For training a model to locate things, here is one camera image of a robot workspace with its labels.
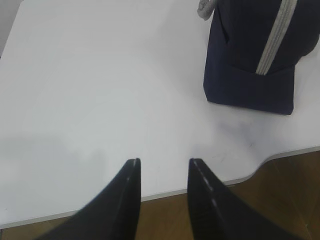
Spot navy blue lunch bag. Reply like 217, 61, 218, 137
197, 0, 320, 115

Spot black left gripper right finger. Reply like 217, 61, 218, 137
187, 158, 298, 240

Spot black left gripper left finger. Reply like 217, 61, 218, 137
39, 158, 141, 240

